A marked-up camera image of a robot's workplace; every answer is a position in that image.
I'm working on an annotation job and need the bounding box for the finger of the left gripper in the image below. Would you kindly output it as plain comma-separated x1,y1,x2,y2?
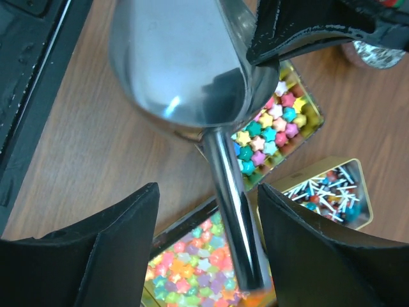
247,1,408,66

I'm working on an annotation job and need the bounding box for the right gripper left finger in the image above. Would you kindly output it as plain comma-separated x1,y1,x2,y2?
1,182,160,306

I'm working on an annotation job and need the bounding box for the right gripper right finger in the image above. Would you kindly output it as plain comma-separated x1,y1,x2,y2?
258,184,408,306

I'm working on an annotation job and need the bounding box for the metal scoop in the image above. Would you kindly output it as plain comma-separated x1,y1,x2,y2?
109,1,279,292

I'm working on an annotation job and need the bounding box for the tin of gummy candies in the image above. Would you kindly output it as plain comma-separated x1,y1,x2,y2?
141,199,277,306

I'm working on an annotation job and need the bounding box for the tin of star candies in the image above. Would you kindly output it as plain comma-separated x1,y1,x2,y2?
231,61,324,191

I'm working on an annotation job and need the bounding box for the tin of lollipops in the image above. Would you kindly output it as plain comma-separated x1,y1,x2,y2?
272,156,373,230

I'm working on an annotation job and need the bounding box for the patterned small bowl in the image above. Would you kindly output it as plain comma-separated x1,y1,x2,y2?
341,41,406,70

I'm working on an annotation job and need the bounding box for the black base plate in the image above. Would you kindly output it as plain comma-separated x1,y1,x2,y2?
1,1,92,230

